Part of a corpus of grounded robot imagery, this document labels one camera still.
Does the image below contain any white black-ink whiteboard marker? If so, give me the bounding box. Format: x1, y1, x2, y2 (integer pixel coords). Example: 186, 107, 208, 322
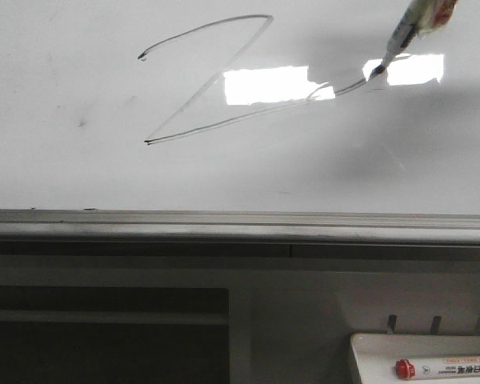
369, 0, 427, 80

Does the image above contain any red round magnet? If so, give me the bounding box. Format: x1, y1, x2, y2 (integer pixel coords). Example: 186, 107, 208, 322
418, 0, 458, 37

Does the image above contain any white whiteboard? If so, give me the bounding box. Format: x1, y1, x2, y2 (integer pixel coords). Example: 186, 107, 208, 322
0, 1, 480, 215

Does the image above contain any left metal tray hook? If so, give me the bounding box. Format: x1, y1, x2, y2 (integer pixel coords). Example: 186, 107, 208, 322
386, 314, 398, 334

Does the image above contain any white marker tray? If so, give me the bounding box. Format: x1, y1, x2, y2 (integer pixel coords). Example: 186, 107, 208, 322
349, 333, 480, 383

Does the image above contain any middle metal tray hook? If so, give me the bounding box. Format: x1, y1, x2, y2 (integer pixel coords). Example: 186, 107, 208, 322
430, 315, 442, 335

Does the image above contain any red-capped white marker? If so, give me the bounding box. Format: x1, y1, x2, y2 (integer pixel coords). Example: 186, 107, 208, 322
394, 355, 480, 380

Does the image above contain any grey aluminium whiteboard frame rail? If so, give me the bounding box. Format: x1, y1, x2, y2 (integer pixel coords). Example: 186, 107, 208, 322
0, 209, 480, 246

